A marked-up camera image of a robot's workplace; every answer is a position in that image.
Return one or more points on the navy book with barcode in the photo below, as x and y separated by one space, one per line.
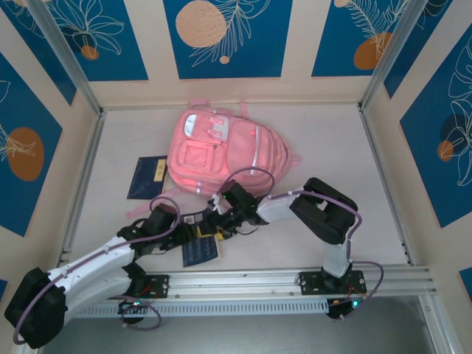
201 252

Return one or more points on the navy book with yellow label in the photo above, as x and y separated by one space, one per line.
145 180

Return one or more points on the pink student backpack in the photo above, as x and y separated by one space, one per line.
206 155

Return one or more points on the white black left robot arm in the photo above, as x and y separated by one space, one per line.
96 258

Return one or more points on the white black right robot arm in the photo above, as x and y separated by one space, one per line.
280 208

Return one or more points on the small circuit board with LED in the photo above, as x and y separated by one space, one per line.
132 306
344 308

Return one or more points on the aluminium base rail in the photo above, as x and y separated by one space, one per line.
236 282

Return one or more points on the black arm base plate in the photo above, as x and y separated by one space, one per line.
158 285
309 284

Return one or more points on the aluminium frame post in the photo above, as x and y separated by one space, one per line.
66 55
389 55

